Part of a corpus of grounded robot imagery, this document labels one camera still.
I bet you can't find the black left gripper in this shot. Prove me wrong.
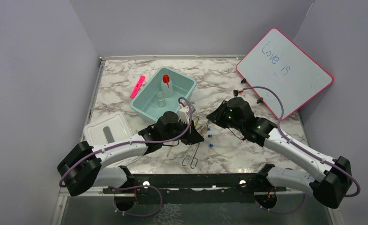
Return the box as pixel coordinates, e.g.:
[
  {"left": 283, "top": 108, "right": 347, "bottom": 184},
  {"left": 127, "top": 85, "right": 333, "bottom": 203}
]
[{"left": 162, "top": 118, "right": 204, "bottom": 145}]

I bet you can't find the small clear glass flask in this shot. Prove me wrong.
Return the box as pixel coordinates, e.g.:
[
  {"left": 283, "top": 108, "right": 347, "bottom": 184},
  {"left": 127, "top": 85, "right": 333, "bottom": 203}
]
[{"left": 156, "top": 91, "right": 166, "bottom": 107}]

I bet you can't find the red capped wash bottle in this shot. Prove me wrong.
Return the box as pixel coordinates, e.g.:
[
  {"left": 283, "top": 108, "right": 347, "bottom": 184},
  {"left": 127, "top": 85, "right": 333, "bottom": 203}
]
[{"left": 161, "top": 74, "right": 174, "bottom": 98}]

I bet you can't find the brown test tube brush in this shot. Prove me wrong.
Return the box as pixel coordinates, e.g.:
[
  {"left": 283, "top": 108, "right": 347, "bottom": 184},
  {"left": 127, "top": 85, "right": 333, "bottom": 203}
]
[{"left": 199, "top": 123, "right": 209, "bottom": 133}]

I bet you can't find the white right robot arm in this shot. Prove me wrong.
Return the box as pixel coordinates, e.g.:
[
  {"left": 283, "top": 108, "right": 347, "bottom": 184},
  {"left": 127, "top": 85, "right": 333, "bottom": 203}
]
[{"left": 206, "top": 97, "right": 353, "bottom": 209}]

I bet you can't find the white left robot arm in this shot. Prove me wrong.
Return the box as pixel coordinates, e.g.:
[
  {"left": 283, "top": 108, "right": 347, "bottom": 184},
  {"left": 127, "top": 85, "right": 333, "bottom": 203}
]
[{"left": 57, "top": 97, "right": 205, "bottom": 196}]

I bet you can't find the teal plastic bin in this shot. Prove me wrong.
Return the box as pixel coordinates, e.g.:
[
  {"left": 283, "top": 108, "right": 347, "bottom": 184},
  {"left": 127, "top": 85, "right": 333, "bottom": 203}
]
[{"left": 131, "top": 67, "right": 197, "bottom": 124}]

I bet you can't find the pink highlighter marker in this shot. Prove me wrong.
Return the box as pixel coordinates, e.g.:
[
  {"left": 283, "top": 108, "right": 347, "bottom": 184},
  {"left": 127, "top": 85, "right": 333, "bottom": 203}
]
[{"left": 130, "top": 75, "right": 146, "bottom": 99}]

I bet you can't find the white plastic bin lid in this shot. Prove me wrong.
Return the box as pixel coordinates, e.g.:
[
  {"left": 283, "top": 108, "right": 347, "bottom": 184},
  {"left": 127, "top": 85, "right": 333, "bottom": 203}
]
[{"left": 83, "top": 112, "right": 141, "bottom": 168}]

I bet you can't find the pink framed whiteboard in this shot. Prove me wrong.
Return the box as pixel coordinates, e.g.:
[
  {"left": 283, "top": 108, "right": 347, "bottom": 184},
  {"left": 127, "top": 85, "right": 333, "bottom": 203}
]
[{"left": 236, "top": 28, "right": 334, "bottom": 119}]

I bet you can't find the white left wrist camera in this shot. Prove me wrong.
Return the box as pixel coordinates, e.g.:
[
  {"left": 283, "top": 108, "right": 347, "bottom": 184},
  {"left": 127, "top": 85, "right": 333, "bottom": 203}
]
[{"left": 177, "top": 106, "right": 196, "bottom": 124}]

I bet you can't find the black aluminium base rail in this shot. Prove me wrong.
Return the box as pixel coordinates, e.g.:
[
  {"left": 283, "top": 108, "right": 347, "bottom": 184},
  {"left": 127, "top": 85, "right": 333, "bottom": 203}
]
[{"left": 103, "top": 169, "right": 286, "bottom": 204}]

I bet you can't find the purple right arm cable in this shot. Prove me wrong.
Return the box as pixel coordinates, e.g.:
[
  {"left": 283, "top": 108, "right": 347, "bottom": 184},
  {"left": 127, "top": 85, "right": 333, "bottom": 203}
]
[{"left": 233, "top": 86, "right": 361, "bottom": 215}]

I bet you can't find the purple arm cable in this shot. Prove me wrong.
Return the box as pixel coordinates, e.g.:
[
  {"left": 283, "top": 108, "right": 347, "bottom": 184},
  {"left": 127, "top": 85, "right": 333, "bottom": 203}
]
[
  {"left": 233, "top": 86, "right": 361, "bottom": 215},
  {"left": 59, "top": 97, "right": 193, "bottom": 217}
]

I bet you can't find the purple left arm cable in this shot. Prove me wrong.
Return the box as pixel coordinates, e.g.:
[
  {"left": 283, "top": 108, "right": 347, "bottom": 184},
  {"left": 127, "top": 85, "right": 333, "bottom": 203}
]
[{"left": 59, "top": 97, "right": 193, "bottom": 217}]

